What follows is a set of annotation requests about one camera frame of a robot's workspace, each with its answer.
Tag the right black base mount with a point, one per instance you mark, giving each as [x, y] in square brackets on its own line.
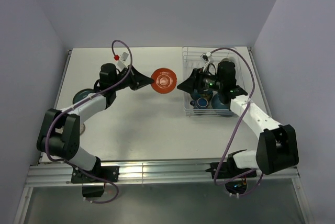
[226, 170]

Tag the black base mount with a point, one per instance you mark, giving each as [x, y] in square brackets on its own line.
[94, 184]
[226, 170]

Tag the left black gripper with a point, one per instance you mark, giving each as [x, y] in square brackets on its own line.
[137, 79]

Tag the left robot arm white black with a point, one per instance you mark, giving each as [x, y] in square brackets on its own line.
[59, 135]

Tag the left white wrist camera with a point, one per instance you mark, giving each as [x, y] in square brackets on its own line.
[121, 60]

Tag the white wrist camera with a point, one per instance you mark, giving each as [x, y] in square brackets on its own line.
[207, 59]
[121, 60]

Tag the light blue scalloped plate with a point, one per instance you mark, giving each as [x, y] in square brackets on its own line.
[228, 59]

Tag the aluminium rail frame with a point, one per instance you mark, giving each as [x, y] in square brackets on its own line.
[163, 150]

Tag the blue ceramic bowl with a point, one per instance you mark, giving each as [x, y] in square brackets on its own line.
[220, 108]

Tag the beige interior dark bowl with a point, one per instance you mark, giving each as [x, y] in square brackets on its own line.
[207, 94]

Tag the teal dark saucer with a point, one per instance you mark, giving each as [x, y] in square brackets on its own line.
[80, 95]

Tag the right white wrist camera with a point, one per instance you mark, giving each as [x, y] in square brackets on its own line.
[207, 59]

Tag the orange saucer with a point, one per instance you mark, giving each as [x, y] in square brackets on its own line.
[165, 80]

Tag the white wire dish rack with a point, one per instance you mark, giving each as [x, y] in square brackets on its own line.
[191, 61]

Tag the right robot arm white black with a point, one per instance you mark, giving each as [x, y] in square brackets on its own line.
[277, 145]

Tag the dark blue mug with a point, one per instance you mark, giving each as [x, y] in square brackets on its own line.
[200, 103]

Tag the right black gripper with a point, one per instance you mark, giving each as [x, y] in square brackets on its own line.
[194, 81]

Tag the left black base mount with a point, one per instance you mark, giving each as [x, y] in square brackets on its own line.
[94, 184]

